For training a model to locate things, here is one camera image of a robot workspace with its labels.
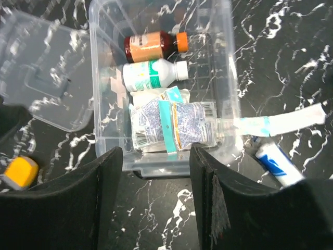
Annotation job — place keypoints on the yellow orange small box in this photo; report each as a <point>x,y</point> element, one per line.
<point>20,173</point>

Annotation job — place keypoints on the white wrapped swab packet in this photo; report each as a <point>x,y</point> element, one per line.
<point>296,120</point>

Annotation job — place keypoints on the white bottle green label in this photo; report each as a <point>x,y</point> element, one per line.
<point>153,74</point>

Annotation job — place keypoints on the blue white bandage roll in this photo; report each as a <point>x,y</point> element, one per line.
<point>278,164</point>

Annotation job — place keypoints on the teal white ointment tube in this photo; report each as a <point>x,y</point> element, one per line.
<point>255,126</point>

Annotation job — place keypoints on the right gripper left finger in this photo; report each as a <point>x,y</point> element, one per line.
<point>72,211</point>

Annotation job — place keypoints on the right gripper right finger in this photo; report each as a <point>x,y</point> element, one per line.
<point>234,212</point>

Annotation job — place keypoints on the brown bottle orange cap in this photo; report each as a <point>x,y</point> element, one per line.
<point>156,45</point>

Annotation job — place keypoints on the blue sachet pack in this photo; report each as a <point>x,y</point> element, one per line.
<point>147,133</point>
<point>185,124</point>

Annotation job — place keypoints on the clear plastic box lid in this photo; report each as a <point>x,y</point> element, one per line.
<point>46,67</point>

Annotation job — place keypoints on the white gauze packet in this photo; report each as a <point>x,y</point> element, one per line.
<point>142,97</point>

